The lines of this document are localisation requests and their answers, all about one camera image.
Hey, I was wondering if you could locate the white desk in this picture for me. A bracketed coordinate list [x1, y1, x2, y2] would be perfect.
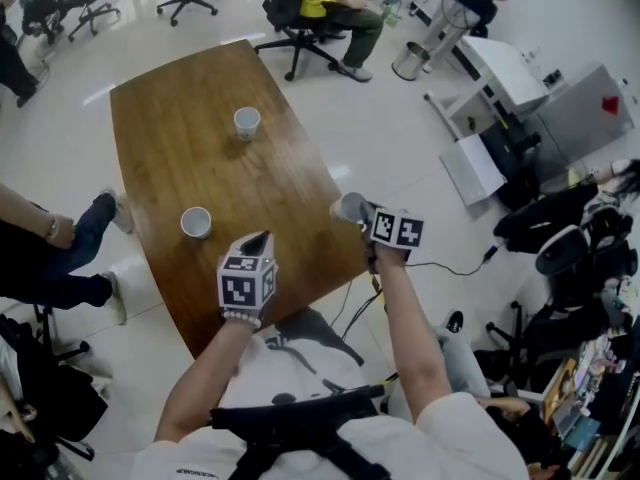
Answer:
[424, 35, 551, 142]

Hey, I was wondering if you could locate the grey metal cabinet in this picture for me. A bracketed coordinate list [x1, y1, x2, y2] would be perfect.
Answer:
[532, 62, 636, 169]

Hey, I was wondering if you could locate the cluttered wooden desk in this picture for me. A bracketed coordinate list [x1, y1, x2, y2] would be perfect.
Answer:
[542, 272, 640, 480]

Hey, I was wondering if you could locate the chair with black clothes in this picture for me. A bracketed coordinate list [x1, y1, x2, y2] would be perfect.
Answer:
[492, 182, 601, 254]

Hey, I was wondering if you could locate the person's white shirt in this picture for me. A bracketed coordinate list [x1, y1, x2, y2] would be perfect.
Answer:
[132, 307, 531, 480]

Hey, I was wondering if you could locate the white bead bracelet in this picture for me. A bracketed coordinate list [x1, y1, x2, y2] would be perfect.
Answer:
[219, 306, 264, 330]

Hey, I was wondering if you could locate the person's right forearm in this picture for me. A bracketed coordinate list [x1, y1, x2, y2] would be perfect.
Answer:
[374, 250, 454, 424]

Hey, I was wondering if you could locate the black chest harness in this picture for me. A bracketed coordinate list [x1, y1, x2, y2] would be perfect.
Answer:
[209, 385, 391, 480]

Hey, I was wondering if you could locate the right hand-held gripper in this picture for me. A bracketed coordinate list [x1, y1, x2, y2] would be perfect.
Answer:
[354, 197, 426, 275]

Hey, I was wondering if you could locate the steel trash bin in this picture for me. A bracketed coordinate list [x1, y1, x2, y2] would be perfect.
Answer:
[391, 41, 431, 82]

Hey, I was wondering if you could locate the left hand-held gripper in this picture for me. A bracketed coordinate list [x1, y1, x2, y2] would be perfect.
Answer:
[216, 230, 279, 312]

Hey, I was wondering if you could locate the black white office chair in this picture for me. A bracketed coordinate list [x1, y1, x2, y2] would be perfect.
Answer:
[534, 217, 640, 309]

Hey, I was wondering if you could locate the white rectangular box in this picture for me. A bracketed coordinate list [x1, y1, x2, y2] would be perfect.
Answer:
[438, 134, 507, 207]

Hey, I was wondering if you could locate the white paper cup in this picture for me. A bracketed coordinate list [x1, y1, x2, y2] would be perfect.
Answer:
[329, 191, 371, 225]
[179, 206, 213, 241]
[233, 106, 262, 143]

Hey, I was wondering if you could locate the person's left forearm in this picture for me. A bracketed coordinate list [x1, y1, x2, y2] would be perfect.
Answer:
[153, 317, 264, 444]

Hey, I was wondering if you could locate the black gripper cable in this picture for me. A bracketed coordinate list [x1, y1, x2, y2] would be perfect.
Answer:
[339, 267, 386, 342]

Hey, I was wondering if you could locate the black power cable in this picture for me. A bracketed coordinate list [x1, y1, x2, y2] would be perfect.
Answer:
[399, 255, 496, 277]

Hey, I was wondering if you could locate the black equipment case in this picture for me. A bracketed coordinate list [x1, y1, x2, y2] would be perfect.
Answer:
[479, 117, 544, 209]

